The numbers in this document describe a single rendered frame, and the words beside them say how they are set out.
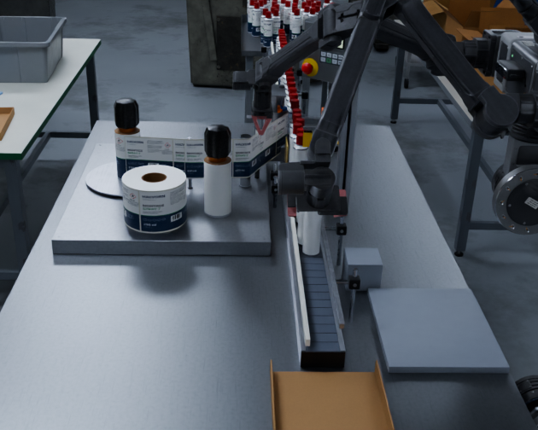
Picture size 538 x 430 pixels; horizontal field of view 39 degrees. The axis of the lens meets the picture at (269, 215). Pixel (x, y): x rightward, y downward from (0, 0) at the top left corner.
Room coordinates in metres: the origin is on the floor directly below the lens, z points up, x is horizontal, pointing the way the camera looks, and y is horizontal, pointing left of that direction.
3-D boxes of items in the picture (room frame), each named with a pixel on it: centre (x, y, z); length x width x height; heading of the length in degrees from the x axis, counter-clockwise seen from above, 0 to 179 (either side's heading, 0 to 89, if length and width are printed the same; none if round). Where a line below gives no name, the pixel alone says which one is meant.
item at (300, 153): (2.46, -0.10, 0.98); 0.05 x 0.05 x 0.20
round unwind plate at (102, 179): (2.49, 0.50, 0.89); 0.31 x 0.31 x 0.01
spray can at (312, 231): (2.01, -0.13, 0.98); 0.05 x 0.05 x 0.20
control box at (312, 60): (2.46, -0.19, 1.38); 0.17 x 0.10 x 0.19; 58
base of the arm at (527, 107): (1.71, -0.60, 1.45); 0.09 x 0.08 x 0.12; 2
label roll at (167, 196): (2.20, 0.36, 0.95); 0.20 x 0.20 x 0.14
